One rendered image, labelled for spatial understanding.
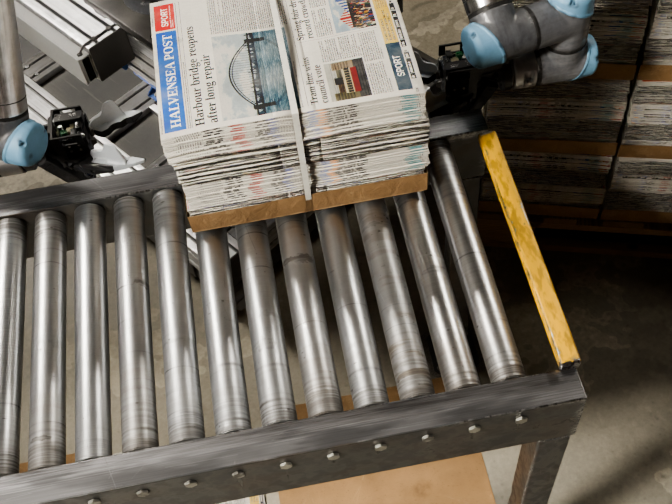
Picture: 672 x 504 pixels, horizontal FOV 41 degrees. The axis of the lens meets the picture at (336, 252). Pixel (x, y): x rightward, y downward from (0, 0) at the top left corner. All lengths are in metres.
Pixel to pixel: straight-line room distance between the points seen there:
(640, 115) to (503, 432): 0.90
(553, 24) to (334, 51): 0.39
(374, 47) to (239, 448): 0.59
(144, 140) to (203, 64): 1.09
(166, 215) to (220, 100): 0.27
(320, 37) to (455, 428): 0.59
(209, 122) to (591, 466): 1.23
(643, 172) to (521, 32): 0.72
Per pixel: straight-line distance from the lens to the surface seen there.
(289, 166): 1.34
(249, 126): 1.26
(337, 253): 1.38
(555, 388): 1.27
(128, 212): 1.50
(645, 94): 1.96
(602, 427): 2.15
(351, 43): 1.34
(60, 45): 1.94
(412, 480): 2.06
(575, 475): 2.10
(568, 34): 1.56
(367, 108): 1.27
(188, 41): 1.38
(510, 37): 1.50
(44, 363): 1.38
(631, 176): 2.16
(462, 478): 2.07
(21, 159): 1.50
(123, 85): 2.58
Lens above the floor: 1.93
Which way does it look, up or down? 55 degrees down
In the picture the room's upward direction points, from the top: 7 degrees counter-clockwise
